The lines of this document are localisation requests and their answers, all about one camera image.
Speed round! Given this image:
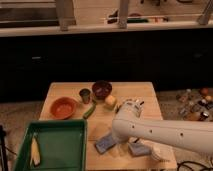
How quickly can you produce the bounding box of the orange bowl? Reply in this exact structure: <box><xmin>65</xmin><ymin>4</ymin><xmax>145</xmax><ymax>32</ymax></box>
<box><xmin>50</xmin><ymin>97</ymin><xmax>77</xmax><ymax>120</ymax></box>

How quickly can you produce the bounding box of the yellow corn cob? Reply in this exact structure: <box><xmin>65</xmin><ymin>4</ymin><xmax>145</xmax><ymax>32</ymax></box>
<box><xmin>30</xmin><ymin>136</ymin><xmax>41</xmax><ymax>166</ymax></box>

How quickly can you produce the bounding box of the dark maroon bowl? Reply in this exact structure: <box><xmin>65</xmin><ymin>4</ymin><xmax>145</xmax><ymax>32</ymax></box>
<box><xmin>92</xmin><ymin>80</ymin><xmax>112</xmax><ymax>100</ymax></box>

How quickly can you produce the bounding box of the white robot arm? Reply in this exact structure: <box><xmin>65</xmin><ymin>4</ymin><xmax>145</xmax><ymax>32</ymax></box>
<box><xmin>111</xmin><ymin>100</ymin><xmax>213</xmax><ymax>156</ymax></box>

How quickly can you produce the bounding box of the green plastic tray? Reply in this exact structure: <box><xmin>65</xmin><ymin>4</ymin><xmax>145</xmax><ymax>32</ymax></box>
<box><xmin>13</xmin><ymin>119</ymin><xmax>87</xmax><ymax>171</ymax></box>

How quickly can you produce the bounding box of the grey folded cloth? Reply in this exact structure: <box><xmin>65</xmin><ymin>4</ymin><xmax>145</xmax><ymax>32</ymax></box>
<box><xmin>128</xmin><ymin>143</ymin><xmax>151</xmax><ymax>157</ymax></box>

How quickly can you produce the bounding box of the green cucumber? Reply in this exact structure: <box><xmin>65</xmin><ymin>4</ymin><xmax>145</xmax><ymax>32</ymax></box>
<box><xmin>83</xmin><ymin>100</ymin><xmax>97</xmax><ymax>119</ymax></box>

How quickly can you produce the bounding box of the spice bottles cluster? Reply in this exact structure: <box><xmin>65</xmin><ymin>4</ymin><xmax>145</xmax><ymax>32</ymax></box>
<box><xmin>176</xmin><ymin>87</ymin><xmax>213</xmax><ymax>122</ymax></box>

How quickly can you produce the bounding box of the clear plastic bag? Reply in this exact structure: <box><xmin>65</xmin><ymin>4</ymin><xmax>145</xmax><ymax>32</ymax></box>
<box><xmin>149</xmin><ymin>142</ymin><xmax>173</xmax><ymax>162</ymax></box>

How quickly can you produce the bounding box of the blue-grey sponge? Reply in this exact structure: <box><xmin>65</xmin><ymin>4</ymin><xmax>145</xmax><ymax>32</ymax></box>
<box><xmin>94</xmin><ymin>133</ymin><xmax>116</xmax><ymax>154</ymax></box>

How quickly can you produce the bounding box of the small metal cup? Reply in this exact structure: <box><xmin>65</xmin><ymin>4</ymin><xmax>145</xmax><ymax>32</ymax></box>
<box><xmin>79</xmin><ymin>88</ymin><xmax>91</xmax><ymax>104</ymax></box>

